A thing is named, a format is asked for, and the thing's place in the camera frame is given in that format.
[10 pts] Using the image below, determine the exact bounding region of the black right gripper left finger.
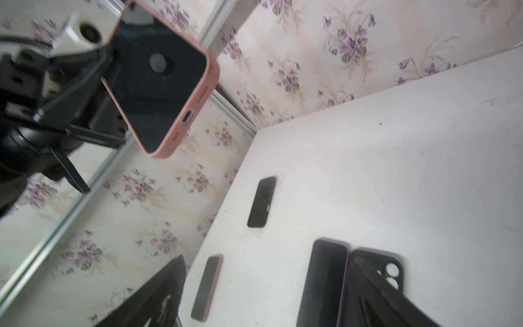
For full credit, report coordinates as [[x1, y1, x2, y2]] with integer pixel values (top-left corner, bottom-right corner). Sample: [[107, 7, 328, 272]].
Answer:
[[97, 255, 187, 327]]

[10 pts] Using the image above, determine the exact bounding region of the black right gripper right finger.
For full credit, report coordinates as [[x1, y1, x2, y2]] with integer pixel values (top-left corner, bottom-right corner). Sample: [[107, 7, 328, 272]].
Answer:
[[340, 257, 437, 326]]

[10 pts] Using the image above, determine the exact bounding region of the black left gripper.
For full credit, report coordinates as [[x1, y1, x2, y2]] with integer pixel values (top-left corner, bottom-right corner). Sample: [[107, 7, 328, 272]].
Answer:
[[1, 46, 127, 149]]

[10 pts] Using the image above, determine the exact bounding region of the black phone case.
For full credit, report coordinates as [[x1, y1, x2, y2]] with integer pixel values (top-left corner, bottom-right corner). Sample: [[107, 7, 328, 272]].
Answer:
[[346, 247, 405, 327]]

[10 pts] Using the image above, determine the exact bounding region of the black phone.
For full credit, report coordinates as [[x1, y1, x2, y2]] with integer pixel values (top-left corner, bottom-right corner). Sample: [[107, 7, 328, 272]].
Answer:
[[247, 176, 277, 228]]

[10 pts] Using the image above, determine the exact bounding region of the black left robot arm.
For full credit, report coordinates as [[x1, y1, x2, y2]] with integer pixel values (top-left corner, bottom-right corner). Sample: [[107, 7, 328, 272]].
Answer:
[[1, 46, 127, 216]]

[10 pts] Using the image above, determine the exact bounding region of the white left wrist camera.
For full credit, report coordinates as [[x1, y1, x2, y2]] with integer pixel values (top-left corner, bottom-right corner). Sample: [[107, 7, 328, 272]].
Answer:
[[50, 12, 117, 57]]

